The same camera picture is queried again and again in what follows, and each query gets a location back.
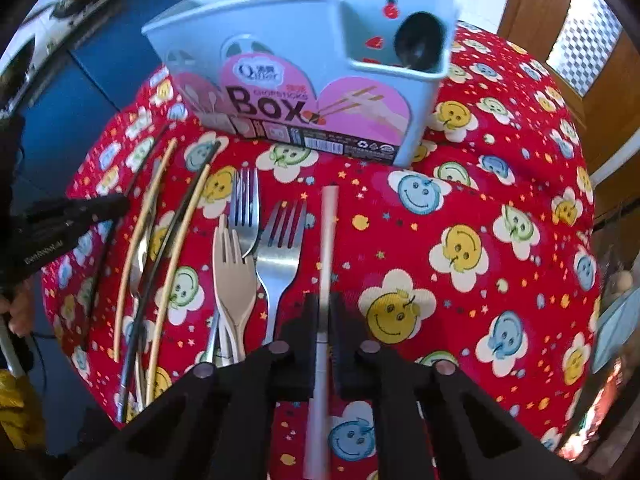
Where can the beige chopstick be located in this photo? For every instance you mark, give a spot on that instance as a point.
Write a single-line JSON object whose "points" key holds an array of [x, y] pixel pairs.
{"points": [[177, 270], [140, 240]]}

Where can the light blue cutlery holder box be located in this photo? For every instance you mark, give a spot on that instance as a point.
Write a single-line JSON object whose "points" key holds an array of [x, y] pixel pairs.
{"points": [[300, 55]]}

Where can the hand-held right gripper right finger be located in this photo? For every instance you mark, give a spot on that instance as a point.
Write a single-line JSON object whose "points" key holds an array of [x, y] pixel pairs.
{"points": [[345, 345]]}

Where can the person's left hand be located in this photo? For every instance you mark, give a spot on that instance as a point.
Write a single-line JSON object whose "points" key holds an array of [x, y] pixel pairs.
{"points": [[20, 317]]}

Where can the blue kitchen cabinet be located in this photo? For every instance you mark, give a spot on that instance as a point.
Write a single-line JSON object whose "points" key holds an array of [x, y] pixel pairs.
{"points": [[90, 60]]}

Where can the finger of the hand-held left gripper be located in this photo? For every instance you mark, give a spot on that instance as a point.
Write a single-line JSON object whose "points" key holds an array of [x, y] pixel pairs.
{"points": [[75, 212]]}

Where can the wooden door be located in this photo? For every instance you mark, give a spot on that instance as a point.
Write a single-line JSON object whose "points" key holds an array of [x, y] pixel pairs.
{"points": [[575, 60]]}

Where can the metal fork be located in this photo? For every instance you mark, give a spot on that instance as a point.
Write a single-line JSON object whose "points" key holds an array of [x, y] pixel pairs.
{"points": [[245, 210], [277, 265]]}

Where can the red smiley flower tablecloth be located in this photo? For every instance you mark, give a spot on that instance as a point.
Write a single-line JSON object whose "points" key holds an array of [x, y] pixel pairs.
{"points": [[450, 240]]}

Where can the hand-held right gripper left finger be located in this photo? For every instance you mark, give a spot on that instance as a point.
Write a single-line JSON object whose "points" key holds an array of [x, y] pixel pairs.
{"points": [[300, 340]]}

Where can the beige plastic fork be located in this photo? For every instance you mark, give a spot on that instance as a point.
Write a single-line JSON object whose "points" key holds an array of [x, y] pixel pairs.
{"points": [[230, 275]]}

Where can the black chopstick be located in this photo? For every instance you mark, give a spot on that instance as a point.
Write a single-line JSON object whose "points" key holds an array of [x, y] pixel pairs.
{"points": [[107, 255], [165, 250]]}

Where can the black spoon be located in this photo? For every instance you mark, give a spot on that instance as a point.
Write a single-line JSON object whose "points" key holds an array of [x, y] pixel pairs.
{"points": [[417, 42]]}

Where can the slim metal spoon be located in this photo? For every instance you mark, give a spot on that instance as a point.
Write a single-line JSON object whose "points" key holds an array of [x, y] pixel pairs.
{"points": [[140, 265]]}

